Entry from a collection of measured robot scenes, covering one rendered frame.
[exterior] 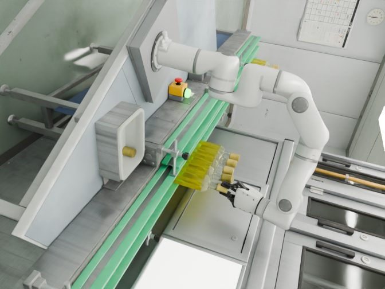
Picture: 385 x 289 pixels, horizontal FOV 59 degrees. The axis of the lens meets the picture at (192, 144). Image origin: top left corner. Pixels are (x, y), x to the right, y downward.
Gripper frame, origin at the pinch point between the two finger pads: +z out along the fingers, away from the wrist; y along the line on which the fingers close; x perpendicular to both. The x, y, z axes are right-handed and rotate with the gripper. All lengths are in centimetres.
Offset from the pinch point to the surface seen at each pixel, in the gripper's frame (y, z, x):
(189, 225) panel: -12.6, 5.8, 15.3
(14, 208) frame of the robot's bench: 17, 35, 66
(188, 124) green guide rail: 13.6, 28.2, -11.7
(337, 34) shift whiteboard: -70, 93, -587
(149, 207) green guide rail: 4.1, 13.9, 30.6
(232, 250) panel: -12.0, -14.1, 15.8
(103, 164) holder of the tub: 17.3, 30.9, 35.2
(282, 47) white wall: -113, 182, -565
